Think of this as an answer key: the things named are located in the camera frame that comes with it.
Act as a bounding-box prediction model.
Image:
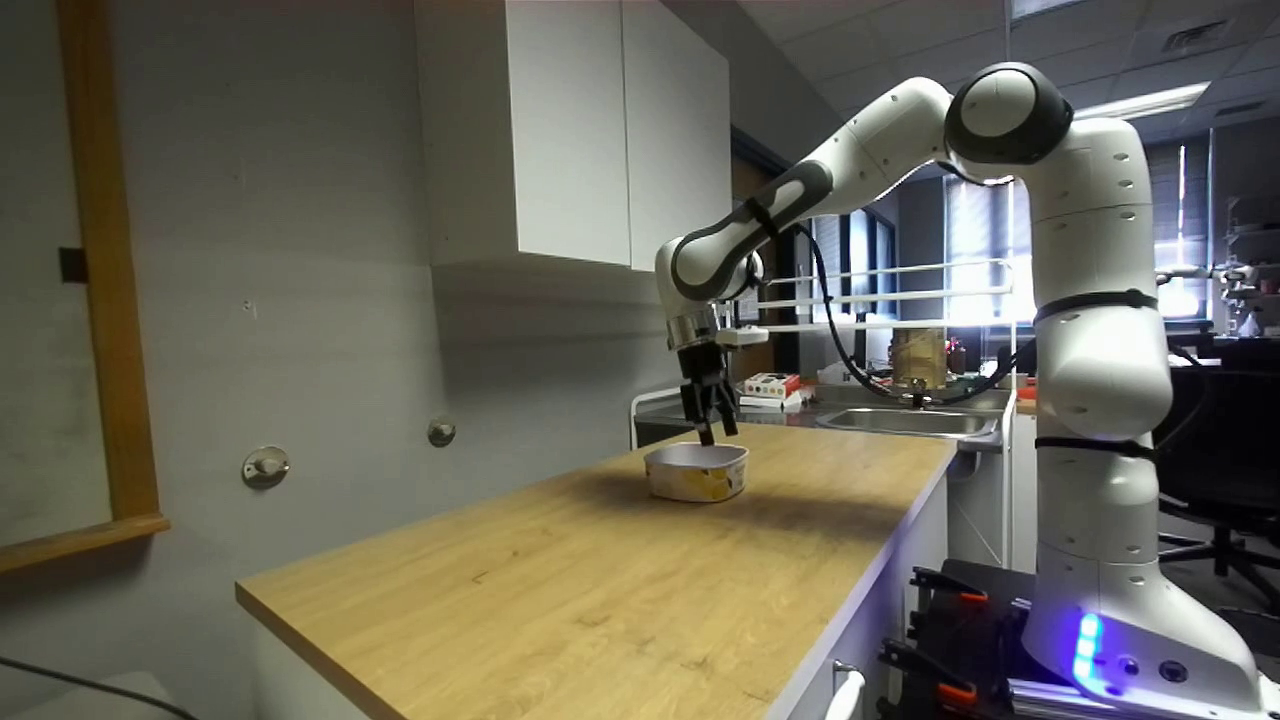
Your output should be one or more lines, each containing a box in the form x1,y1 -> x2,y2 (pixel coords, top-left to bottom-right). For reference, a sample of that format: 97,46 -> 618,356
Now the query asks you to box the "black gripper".
671,335 -> 744,453

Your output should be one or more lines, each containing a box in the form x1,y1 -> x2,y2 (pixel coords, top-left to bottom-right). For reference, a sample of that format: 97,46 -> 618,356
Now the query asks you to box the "white bowl with yellow print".
642,438 -> 753,509

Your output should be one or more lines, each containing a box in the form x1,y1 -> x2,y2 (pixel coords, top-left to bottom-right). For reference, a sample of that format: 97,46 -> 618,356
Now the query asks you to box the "red and white box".
735,366 -> 816,420

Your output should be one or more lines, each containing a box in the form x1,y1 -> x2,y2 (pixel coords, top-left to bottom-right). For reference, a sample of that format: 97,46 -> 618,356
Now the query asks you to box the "stainless steel sink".
807,397 -> 1008,453

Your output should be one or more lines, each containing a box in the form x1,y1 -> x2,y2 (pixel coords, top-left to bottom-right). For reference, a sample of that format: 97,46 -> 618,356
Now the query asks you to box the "brown jar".
888,326 -> 953,401

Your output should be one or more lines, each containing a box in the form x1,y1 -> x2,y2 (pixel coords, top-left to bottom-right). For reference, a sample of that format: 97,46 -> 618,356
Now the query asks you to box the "white counter base cabinet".
765,455 -> 960,720

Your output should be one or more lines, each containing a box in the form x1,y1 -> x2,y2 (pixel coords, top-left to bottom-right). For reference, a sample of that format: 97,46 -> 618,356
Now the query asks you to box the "black office chair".
1154,335 -> 1280,621

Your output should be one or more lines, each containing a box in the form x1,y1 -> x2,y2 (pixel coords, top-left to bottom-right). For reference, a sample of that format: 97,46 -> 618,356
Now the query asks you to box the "ceiling light strip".
1077,78 -> 1218,122

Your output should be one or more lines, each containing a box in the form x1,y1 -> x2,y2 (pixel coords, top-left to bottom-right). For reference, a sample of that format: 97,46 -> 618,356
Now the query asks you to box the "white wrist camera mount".
717,325 -> 779,356

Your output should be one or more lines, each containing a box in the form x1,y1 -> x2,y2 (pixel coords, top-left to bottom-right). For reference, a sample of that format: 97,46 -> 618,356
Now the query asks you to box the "white wire rack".
729,254 -> 1035,340

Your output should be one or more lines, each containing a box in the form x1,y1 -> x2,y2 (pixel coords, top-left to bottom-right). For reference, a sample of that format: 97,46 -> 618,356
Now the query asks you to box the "white wall cabinet door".
501,0 -> 638,266
620,0 -> 735,284

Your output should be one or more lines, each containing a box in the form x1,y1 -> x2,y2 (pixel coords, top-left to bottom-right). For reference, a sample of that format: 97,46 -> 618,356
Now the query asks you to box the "black clamp with orange handle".
907,562 -> 1002,631
878,635 -> 998,720

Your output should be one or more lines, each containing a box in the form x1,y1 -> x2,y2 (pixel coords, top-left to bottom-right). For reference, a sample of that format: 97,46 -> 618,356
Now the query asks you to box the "white drawer handle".
820,665 -> 871,720

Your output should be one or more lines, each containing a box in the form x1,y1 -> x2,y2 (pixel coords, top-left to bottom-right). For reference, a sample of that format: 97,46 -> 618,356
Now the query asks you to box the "whiteboard with wooden frame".
0,0 -> 178,580

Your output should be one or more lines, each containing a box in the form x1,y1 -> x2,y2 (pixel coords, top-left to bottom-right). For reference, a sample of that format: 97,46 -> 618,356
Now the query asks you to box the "thin dark floor cable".
0,650 -> 203,720

